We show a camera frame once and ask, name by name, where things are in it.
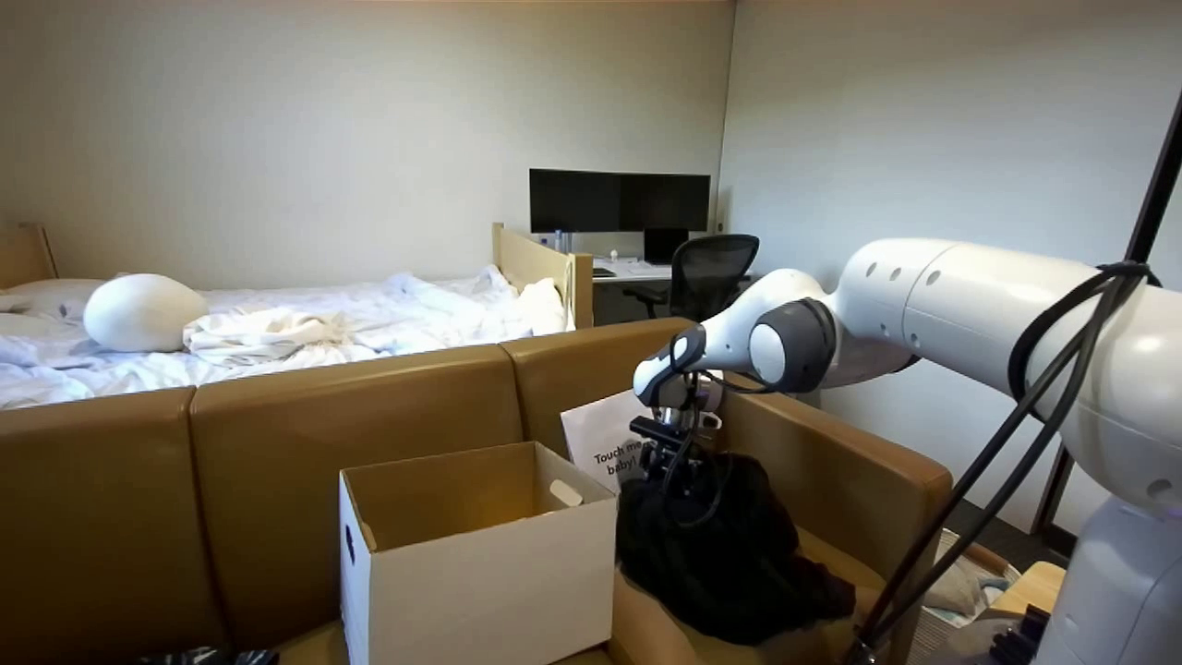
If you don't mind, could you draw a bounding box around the black computer monitor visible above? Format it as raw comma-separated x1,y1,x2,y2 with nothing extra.
529,166,714,267

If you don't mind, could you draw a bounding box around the white paper sign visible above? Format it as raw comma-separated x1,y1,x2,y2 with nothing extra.
558,388,659,494

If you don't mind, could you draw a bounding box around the white bedsheet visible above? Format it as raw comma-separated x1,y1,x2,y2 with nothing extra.
0,267,576,409

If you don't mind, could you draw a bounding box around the black office chair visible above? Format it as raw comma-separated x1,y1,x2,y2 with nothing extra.
622,233,764,324

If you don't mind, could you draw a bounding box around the tan leather sofa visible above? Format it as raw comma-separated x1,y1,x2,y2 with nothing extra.
0,313,958,665

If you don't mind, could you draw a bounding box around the black tripod pole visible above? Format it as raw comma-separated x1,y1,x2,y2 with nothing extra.
1029,90,1182,534

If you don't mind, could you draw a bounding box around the tan flat object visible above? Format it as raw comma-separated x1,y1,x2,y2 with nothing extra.
982,556,1072,622

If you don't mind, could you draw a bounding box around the white desk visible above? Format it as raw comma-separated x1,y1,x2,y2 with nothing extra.
590,250,680,288

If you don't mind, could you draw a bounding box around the white cardboard box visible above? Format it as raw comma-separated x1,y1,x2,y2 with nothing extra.
337,437,622,665

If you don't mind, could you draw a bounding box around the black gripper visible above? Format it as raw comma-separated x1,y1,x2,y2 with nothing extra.
628,409,728,501

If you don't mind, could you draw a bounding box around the black jersey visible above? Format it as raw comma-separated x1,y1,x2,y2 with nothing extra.
614,448,861,650

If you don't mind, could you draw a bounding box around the cream crumpled garment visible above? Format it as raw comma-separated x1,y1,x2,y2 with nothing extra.
182,305,374,361

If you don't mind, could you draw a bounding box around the cream cloth bag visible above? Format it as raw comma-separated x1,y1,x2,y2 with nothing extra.
923,529,1027,633

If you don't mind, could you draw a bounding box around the round white pillow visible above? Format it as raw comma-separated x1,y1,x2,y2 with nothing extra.
80,271,210,354

